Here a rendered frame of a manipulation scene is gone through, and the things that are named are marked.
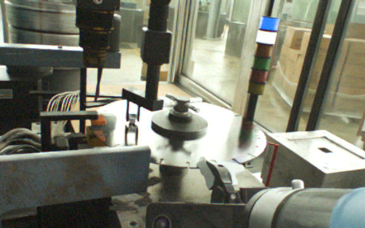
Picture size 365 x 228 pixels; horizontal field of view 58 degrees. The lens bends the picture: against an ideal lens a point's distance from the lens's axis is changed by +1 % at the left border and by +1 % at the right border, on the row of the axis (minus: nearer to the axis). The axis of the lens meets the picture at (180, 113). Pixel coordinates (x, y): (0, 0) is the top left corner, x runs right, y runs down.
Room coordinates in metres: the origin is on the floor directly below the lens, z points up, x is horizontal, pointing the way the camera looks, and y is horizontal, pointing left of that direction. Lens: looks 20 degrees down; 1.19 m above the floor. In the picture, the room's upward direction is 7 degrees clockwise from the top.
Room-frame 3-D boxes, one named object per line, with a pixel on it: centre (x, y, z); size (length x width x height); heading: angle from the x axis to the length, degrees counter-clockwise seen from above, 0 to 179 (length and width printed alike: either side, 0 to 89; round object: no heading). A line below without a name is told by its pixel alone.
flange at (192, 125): (0.59, 0.00, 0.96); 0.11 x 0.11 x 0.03
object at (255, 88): (0.83, -0.18, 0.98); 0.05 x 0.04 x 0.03; 25
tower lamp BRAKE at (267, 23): (0.83, -0.18, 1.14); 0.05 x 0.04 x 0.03; 25
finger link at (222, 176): (0.36, -0.06, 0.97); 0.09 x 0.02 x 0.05; 15
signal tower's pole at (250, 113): (0.83, -0.18, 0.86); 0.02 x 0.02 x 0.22
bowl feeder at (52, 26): (1.21, 0.49, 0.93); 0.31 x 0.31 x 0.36
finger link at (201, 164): (0.41, -0.07, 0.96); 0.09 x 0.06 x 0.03; 15
